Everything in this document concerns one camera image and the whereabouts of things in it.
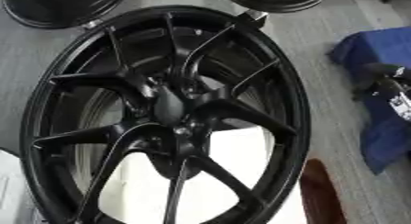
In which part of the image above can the black and silver wheel clamp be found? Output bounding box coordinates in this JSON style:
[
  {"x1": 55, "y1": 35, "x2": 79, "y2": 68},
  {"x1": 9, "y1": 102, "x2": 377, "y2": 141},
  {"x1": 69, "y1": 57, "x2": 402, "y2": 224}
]
[{"x1": 232, "y1": 9, "x2": 270, "y2": 29}]

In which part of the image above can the blue cloth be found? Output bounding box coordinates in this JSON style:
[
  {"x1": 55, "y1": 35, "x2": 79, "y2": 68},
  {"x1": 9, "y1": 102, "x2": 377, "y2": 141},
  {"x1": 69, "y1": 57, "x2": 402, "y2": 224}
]
[{"x1": 326, "y1": 26, "x2": 411, "y2": 176}]

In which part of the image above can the brown rounded wooden object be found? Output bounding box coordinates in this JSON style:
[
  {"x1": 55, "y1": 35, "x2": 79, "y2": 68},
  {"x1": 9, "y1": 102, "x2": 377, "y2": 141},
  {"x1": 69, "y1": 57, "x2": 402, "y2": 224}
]
[{"x1": 298, "y1": 158, "x2": 350, "y2": 224}]

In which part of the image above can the white pin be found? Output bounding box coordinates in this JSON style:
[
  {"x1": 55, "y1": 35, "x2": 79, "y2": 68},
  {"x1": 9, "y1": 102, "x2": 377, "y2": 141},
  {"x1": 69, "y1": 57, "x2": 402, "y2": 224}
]
[{"x1": 172, "y1": 126, "x2": 193, "y2": 137}]

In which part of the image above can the black spoked wheel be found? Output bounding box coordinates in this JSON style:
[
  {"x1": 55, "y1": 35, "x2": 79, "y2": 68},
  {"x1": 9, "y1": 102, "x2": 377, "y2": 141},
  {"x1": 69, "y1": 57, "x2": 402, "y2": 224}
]
[{"x1": 19, "y1": 5, "x2": 314, "y2": 224}]

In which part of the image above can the small silver wheel clamp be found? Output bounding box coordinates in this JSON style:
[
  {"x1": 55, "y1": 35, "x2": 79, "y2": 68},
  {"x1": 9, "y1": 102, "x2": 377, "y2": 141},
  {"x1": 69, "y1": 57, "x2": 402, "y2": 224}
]
[{"x1": 80, "y1": 18, "x2": 105, "y2": 30}]

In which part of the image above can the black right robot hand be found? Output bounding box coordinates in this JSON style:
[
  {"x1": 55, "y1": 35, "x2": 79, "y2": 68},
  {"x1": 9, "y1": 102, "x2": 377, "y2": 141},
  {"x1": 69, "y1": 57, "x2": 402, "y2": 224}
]
[{"x1": 351, "y1": 62, "x2": 411, "y2": 122}]

